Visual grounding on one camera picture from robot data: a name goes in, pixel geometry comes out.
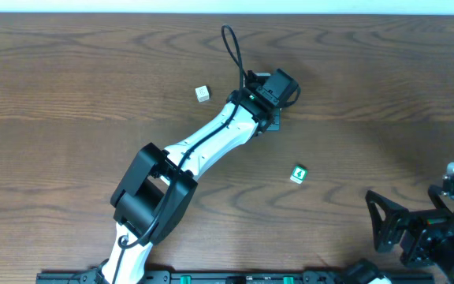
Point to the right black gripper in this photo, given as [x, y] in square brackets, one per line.
[411, 227]

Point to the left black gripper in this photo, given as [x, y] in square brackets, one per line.
[273, 122]

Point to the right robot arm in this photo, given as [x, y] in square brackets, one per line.
[426, 237]

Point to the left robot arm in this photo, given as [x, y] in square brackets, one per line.
[159, 184]

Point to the green number 4 block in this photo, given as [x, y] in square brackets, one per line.
[298, 175]

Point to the blue letter P block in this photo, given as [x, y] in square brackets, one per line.
[202, 93]

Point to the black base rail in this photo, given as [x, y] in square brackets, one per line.
[166, 277]

